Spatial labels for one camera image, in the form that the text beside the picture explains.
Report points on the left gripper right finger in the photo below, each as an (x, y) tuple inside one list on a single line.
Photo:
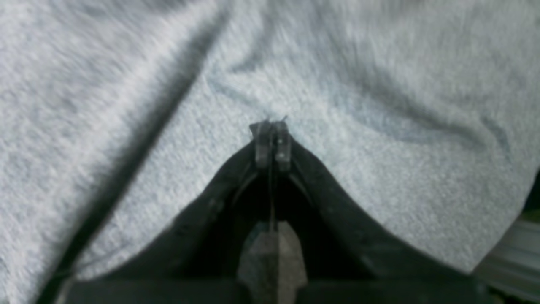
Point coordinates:
[(349, 258)]

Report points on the grey t-shirt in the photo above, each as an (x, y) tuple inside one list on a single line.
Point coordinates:
[(425, 111)]

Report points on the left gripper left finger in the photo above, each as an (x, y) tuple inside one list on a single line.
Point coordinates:
[(195, 260)]

